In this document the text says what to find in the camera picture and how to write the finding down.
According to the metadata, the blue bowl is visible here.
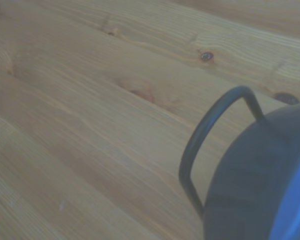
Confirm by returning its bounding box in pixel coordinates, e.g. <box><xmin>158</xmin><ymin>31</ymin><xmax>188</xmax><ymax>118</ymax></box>
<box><xmin>203</xmin><ymin>103</ymin><xmax>300</xmax><ymax>240</ymax></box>

